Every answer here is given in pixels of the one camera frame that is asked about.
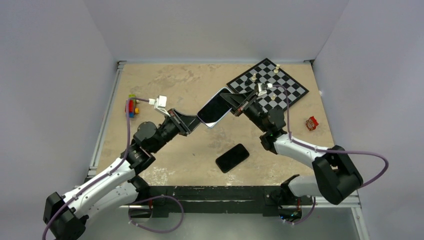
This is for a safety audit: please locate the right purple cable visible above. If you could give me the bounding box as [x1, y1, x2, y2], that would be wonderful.
[271, 84, 390, 190]

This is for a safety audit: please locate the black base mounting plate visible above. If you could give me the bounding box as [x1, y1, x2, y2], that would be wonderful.
[134, 185, 313, 218]

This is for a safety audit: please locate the white chess piece far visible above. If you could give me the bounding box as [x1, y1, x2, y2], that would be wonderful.
[273, 64, 281, 74]

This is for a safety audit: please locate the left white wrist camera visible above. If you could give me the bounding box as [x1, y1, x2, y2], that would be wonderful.
[148, 95, 170, 117]

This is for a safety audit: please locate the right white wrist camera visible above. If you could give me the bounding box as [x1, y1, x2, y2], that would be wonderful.
[254, 83, 274, 97]

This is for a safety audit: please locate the colourful toy brick car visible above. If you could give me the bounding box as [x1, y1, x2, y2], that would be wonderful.
[128, 94, 140, 118]

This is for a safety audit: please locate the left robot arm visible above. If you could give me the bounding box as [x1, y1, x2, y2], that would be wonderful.
[42, 109, 201, 240]

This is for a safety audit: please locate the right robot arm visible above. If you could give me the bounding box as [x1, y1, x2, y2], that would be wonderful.
[220, 91, 364, 205]

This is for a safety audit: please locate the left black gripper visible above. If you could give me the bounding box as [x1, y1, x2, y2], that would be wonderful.
[150, 107, 203, 152]

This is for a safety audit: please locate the light blue phone case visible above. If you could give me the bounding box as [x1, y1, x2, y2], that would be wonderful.
[197, 87, 233, 129]

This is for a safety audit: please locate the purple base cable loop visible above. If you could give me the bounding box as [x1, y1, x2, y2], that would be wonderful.
[127, 194, 185, 234]

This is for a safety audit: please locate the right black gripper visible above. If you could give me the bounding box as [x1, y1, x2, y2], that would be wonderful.
[218, 89, 269, 133]

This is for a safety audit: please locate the black white chessboard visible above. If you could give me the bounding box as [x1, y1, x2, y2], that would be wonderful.
[226, 58, 309, 112]

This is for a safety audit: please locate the small red snack packet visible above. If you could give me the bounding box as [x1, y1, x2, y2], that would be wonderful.
[305, 116, 319, 131]

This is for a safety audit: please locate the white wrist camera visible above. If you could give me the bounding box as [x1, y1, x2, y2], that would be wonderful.
[254, 83, 274, 97]
[148, 95, 170, 117]

